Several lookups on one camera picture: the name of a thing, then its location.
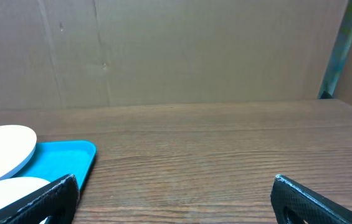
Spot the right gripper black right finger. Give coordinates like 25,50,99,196
270,174,352,224

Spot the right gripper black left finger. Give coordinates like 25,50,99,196
0,174,80,224

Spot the teal plastic tray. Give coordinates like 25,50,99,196
15,140,97,190

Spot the light blue plate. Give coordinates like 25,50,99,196
0,177,50,209

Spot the white plate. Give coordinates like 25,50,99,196
0,125,37,180

